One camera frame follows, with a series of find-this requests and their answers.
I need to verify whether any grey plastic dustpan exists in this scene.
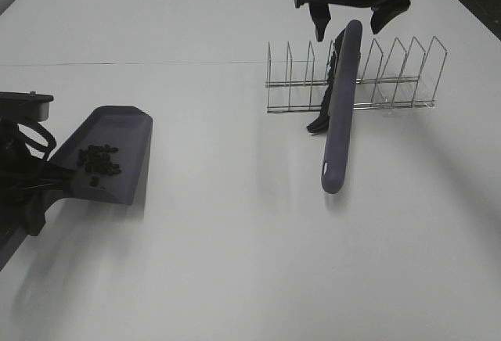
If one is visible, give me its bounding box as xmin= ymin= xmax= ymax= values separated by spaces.
xmin=0 ymin=105 xmax=154 ymax=270

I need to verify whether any grey hand brush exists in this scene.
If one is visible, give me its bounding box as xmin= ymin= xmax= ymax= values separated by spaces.
xmin=307 ymin=20 xmax=362 ymax=194

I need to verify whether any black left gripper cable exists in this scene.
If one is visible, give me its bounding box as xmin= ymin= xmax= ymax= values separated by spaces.
xmin=17 ymin=120 xmax=58 ymax=162

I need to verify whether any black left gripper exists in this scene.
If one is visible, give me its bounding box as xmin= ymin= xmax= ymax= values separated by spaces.
xmin=1 ymin=120 xmax=76 ymax=236

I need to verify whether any pile of coffee beans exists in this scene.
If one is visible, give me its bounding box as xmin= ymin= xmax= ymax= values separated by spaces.
xmin=77 ymin=144 xmax=121 ymax=187

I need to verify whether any metal wire rack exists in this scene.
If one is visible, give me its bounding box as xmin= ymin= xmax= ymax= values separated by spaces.
xmin=265 ymin=37 xmax=448 ymax=113

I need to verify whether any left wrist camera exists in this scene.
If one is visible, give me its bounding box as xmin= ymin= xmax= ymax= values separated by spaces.
xmin=1 ymin=92 xmax=54 ymax=122

